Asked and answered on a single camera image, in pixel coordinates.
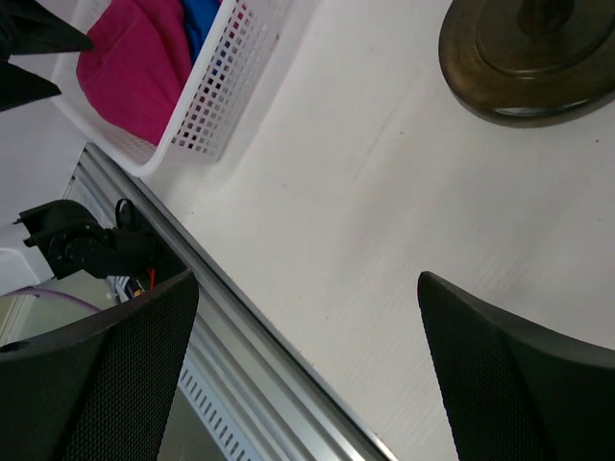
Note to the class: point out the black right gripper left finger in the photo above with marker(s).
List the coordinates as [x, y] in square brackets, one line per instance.
[100, 388]

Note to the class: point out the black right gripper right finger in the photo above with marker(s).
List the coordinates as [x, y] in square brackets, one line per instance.
[512, 389]

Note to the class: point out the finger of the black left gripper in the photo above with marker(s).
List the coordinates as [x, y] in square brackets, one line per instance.
[27, 28]
[20, 87]

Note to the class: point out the pink cap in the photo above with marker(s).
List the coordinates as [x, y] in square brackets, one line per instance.
[137, 70]

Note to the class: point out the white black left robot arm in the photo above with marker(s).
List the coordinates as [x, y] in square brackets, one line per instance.
[60, 238]

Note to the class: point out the white plastic basket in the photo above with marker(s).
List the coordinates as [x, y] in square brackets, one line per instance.
[246, 37]

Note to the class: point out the dark brown round stand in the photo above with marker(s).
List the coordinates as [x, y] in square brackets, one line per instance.
[529, 63]

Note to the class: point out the white slotted cable duct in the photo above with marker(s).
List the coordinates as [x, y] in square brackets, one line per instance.
[214, 416]

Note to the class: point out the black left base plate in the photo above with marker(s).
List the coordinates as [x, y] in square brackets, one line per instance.
[165, 265]

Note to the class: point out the aluminium mounting rail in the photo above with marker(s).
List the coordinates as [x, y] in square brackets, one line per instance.
[283, 411]

